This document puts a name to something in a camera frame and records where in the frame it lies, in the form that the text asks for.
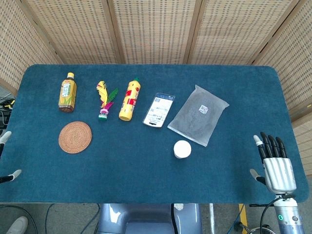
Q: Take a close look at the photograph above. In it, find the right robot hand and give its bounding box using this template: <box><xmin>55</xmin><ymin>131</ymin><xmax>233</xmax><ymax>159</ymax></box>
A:
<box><xmin>250</xmin><ymin>131</ymin><xmax>297</xmax><ymax>195</ymax></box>

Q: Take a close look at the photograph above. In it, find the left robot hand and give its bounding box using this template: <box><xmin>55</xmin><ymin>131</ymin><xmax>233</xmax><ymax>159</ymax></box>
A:
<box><xmin>0</xmin><ymin>131</ymin><xmax>22</xmax><ymax>184</ymax></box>

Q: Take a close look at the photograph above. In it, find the small white paper cup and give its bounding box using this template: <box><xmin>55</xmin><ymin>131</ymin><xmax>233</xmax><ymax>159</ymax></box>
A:
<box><xmin>173</xmin><ymin>140</ymin><xmax>192</xmax><ymax>159</ymax></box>

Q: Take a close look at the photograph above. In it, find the round woven rattan coaster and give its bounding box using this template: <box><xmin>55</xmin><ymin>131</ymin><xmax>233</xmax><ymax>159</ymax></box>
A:
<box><xmin>58</xmin><ymin>121</ymin><xmax>93</xmax><ymax>155</ymax></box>

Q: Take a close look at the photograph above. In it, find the yellow plastic clamp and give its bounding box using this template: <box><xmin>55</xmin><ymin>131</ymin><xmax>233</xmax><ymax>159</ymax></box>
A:
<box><xmin>3</xmin><ymin>99</ymin><xmax>16</xmax><ymax>111</ymax></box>

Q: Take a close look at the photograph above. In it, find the green tea bottle yellow label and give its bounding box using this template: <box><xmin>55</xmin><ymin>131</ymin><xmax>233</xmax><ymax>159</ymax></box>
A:
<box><xmin>58</xmin><ymin>72</ymin><xmax>77</xmax><ymax>114</ymax></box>

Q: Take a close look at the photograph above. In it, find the white shoe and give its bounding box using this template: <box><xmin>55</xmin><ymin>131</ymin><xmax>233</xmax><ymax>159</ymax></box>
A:
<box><xmin>6</xmin><ymin>216</ymin><xmax>29</xmax><ymax>234</ymax></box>

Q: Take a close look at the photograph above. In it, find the grey plastic bag QR label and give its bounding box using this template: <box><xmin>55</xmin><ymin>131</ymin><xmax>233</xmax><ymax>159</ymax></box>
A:
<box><xmin>167</xmin><ymin>84</ymin><xmax>230</xmax><ymax>147</ymax></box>

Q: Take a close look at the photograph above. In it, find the woven bamboo screen panel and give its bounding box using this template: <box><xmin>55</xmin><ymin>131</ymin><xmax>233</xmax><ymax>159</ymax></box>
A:
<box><xmin>0</xmin><ymin>0</ymin><xmax>63</xmax><ymax>98</ymax></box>
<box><xmin>102</xmin><ymin>0</ymin><xmax>203</xmax><ymax>64</ymax></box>
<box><xmin>185</xmin><ymin>0</ymin><xmax>302</xmax><ymax>65</ymax></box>
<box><xmin>251</xmin><ymin>0</ymin><xmax>312</xmax><ymax>176</ymax></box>
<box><xmin>23</xmin><ymin>0</ymin><xmax>125</xmax><ymax>64</ymax></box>

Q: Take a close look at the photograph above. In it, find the colourful feather shuttlecock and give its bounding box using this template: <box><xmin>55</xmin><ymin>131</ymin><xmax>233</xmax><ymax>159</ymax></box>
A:
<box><xmin>96</xmin><ymin>80</ymin><xmax>119</xmax><ymax>122</ymax></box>

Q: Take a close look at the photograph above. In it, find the yellow snack canister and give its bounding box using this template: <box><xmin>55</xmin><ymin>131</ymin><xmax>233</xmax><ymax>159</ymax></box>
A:
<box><xmin>118</xmin><ymin>77</ymin><xmax>143</xmax><ymax>121</ymax></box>

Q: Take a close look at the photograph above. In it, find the blue carpet table mat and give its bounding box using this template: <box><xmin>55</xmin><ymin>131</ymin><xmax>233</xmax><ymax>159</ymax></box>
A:
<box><xmin>0</xmin><ymin>64</ymin><xmax>310</xmax><ymax>205</ymax></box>

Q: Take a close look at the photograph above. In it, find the white blister card package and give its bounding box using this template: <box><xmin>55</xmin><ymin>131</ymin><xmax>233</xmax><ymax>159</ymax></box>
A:
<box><xmin>142</xmin><ymin>92</ymin><xmax>176</xmax><ymax>128</ymax></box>

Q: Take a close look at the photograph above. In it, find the blue-grey robot torso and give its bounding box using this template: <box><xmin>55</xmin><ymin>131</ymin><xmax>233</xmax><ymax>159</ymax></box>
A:
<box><xmin>97</xmin><ymin>203</ymin><xmax>203</xmax><ymax>234</ymax></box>

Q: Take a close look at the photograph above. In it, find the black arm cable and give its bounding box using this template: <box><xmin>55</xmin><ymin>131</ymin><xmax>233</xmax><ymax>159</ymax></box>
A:
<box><xmin>262</xmin><ymin>194</ymin><xmax>297</xmax><ymax>234</ymax></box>

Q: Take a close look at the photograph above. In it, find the black floor cable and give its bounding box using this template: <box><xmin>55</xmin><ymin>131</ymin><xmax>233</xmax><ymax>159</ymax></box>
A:
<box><xmin>0</xmin><ymin>204</ymin><xmax>39</xmax><ymax>234</ymax></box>

